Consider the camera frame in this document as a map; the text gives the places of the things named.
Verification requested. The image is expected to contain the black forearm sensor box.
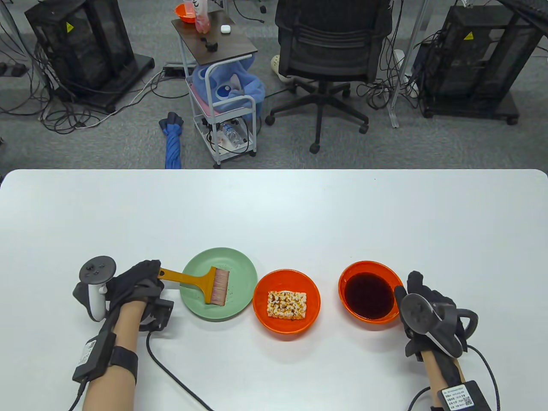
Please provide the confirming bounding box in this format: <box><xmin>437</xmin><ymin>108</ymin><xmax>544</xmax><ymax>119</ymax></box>
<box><xmin>72</xmin><ymin>334</ymin><xmax>117</xmax><ymax>383</ymax></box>
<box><xmin>437</xmin><ymin>380</ymin><xmax>493</xmax><ymax>411</ymax></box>

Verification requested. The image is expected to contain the white cart with wooden top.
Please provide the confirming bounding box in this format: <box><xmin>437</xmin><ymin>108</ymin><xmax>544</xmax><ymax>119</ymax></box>
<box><xmin>171</xmin><ymin>9</ymin><xmax>259</xmax><ymax>168</ymax></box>

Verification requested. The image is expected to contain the black equipment cabinet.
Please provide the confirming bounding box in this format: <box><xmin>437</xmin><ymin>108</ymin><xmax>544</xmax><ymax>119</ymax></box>
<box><xmin>24</xmin><ymin>0</ymin><xmax>155</xmax><ymax>113</ymax></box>
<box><xmin>412</xmin><ymin>5</ymin><xmax>544</xmax><ymax>125</ymax></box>

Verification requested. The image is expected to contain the orange-handled basting brush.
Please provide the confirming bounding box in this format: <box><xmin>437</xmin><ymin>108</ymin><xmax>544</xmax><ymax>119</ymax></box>
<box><xmin>158</xmin><ymin>266</ymin><xmax>230</xmax><ymax>306</ymax></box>

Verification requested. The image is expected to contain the bundle of black floor cables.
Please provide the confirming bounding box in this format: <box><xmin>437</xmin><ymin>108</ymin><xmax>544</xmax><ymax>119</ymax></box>
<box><xmin>355</xmin><ymin>26</ymin><xmax>429</xmax><ymax>112</ymax></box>
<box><xmin>0</xmin><ymin>43</ymin><xmax>189</xmax><ymax>135</ymax></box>

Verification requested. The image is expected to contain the green round plate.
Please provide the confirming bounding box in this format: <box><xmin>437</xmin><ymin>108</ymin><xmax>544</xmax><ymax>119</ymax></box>
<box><xmin>181</xmin><ymin>247</ymin><xmax>258</xmax><ymax>322</ymax></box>

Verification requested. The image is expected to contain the person's right forearm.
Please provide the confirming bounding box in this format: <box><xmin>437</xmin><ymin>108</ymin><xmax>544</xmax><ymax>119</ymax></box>
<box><xmin>422</xmin><ymin>349</ymin><xmax>465</xmax><ymax>411</ymax></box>

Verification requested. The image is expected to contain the black office chair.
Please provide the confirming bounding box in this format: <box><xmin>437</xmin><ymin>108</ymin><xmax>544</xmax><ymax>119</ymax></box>
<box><xmin>265</xmin><ymin>0</ymin><xmax>393</xmax><ymax>155</ymax></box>

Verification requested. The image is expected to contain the orange bowl holding soy sauce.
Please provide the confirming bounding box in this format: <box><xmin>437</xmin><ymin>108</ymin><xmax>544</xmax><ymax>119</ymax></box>
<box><xmin>338</xmin><ymin>261</ymin><xmax>406</xmax><ymax>330</ymax></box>

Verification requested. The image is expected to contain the blue plush toy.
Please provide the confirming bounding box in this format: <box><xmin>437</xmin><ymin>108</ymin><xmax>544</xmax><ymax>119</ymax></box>
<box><xmin>191</xmin><ymin>54</ymin><xmax>266</xmax><ymax>116</ymax></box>

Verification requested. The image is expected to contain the grey handheld controller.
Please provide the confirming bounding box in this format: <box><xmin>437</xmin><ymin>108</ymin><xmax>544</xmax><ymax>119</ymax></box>
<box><xmin>73</xmin><ymin>256</ymin><xmax>117</xmax><ymax>322</ymax></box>
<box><xmin>399</xmin><ymin>293</ymin><xmax>479</xmax><ymax>358</ymax></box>

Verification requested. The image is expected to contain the person's left forearm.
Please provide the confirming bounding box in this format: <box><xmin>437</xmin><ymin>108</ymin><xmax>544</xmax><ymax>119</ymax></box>
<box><xmin>81</xmin><ymin>300</ymin><xmax>144</xmax><ymax>411</ymax></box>

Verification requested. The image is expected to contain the pink plastic bag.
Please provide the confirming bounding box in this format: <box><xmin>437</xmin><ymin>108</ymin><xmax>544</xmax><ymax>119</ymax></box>
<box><xmin>195</xmin><ymin>0</ymin><xmax>211</xmax><ymax>33</ymax></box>

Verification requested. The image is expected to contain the blue folded umbrella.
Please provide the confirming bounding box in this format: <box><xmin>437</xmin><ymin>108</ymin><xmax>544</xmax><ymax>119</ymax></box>
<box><xmin>158</xmin><ymin>112</ymin><xmax>185</xmax><ymax>170</ymax></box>

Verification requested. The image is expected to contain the person's right hand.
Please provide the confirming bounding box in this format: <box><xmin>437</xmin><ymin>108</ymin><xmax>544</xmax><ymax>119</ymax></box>
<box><xmin>394</xmin><ymin>271</ymin><xmax>467</xmax><ymax>362</ymax></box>

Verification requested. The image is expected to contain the clear water bottle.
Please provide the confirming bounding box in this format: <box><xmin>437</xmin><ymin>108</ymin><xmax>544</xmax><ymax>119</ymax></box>
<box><xmin>220</xmin><ymin>122</ymin><xmax>244</xmax><ymax>146</ymax></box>

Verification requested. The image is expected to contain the small orange bowl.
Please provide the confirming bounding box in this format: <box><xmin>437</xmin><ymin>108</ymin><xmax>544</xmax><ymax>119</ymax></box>
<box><xmin>175</xmin><ymin>3</ymin><xmax>198</xmax><ymax>24</ymax></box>

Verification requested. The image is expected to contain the puffed rice cake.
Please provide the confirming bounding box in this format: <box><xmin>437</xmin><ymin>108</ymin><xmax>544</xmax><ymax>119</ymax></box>
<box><xmin>267</xmin><ymin>291</ymin><xmax>309</xmax><ymax>321</ymax></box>

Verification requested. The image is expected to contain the dark soy sauce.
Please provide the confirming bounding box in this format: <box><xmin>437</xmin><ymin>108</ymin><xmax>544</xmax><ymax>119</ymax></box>
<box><xmin>345</xmin><ymin>273</ymin><xmax>395</xmax><ymax>319</ymax></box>

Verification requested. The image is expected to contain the white metal desk leg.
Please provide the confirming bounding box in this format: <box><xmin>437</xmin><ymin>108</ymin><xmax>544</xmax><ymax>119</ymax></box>
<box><xmin>387</xmin><ymin>0</ymin><xmax>429</xmax><ymax>129</ymax></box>

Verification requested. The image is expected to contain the black glove cable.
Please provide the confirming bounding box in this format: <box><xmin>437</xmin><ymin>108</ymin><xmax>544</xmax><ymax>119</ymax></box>
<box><xmin>406</xmin><ymin>345</ymin><xmax>500</xmax><ymax>411</ymax></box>
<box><xmin>146</xmin><ymin>332</ymin><xmax>214</xmax><ymax>411</ymax></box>

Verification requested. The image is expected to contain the orange bowl holding rice cake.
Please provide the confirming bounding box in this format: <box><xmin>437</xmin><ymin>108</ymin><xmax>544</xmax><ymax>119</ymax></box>
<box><xmin>253</xmin><ymin>269</ymin><xmax>321</xmax><ymax>341</ymax></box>

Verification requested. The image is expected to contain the person's left hand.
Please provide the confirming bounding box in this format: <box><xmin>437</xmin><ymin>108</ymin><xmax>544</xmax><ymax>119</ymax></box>
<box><xmin>103</xmin><ymin>259</ymin><xmax>175</xmax><ymax>332</ymax></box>

